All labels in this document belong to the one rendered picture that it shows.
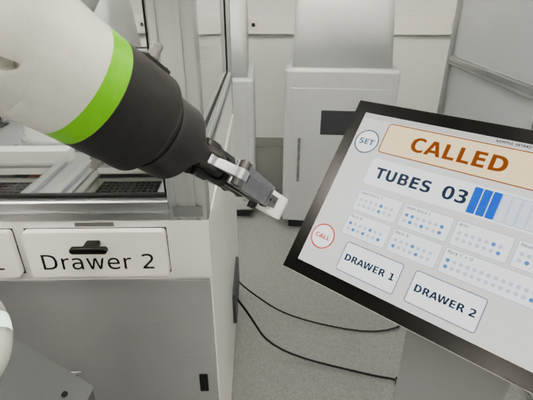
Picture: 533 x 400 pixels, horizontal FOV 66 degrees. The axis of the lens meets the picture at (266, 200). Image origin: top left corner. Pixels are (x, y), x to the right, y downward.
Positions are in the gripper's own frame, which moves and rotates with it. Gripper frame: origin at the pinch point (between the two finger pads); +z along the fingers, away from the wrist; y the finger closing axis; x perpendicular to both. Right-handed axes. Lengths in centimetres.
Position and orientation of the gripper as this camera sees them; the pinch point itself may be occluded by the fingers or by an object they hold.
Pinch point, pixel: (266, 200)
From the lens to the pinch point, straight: 52.1
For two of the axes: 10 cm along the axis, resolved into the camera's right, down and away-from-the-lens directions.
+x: -4.3, 9.0, -0.8
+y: -7.4, -3.0, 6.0
